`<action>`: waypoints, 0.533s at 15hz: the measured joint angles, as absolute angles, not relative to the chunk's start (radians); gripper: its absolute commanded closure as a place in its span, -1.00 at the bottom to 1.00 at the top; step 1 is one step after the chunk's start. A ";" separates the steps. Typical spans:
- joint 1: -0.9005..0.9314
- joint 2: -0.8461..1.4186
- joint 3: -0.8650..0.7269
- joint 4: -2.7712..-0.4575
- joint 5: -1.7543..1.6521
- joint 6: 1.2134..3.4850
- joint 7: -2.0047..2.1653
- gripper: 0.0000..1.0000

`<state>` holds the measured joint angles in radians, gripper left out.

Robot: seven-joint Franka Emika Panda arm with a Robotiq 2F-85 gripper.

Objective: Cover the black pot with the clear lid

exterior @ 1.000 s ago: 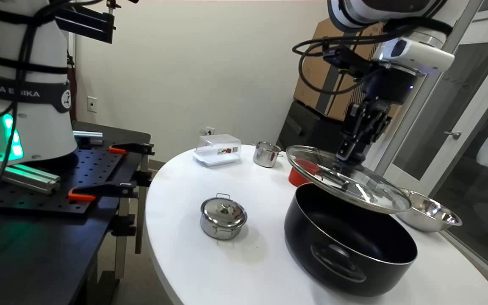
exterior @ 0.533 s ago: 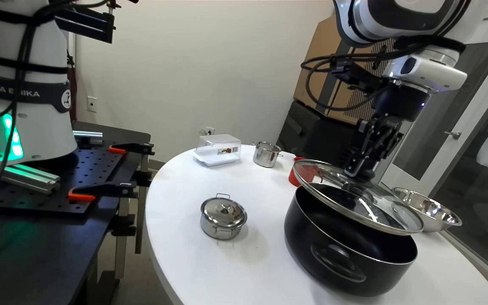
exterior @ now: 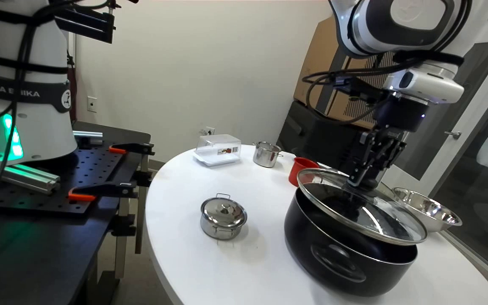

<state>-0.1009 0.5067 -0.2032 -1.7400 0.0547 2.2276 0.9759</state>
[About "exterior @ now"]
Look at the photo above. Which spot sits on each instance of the clear glass lid black knob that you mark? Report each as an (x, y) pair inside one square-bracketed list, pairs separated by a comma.
[(363, 213)]

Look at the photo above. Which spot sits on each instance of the aluminium rail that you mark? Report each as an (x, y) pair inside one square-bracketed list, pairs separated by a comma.
[(18, 174)]

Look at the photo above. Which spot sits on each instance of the black equipment case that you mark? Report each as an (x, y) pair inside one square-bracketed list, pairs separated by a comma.
[(318, 138)]

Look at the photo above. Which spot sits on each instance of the steel bowl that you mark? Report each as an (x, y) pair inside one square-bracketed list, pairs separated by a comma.
[(431, 215)]

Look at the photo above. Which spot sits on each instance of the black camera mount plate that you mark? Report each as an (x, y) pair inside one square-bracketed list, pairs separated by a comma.
[(86, 21)]

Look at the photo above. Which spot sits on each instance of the steel cup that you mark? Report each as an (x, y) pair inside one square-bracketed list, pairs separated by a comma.
[(265, 155)]

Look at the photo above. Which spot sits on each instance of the black cooking pot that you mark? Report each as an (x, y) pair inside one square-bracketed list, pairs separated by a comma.
[(335, 265)]

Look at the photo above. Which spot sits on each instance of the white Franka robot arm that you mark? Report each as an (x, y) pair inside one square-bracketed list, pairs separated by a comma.
[(35, 125)]

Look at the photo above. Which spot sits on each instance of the clear plastic container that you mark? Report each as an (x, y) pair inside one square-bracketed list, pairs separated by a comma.
[(218, 154)]

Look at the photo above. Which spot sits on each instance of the cardboard box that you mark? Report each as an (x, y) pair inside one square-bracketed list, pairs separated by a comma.
[(318, 74)]

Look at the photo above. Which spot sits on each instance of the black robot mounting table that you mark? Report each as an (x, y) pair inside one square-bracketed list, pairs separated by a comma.
[(30, 255)]

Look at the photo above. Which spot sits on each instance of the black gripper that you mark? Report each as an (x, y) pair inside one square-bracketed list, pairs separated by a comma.
[(402, 116)]

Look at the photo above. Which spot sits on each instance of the white wall outlet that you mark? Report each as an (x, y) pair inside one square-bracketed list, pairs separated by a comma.
[(92, 105), (208, 132)]

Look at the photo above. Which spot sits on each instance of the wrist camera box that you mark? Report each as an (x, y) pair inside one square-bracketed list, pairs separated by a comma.
[(431, 86)]

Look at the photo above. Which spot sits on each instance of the red cup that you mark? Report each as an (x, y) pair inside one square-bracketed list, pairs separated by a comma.
[(297, 171)]

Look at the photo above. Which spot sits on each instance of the small lidded steel pot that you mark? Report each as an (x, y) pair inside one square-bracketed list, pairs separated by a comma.
[(223, 218)]

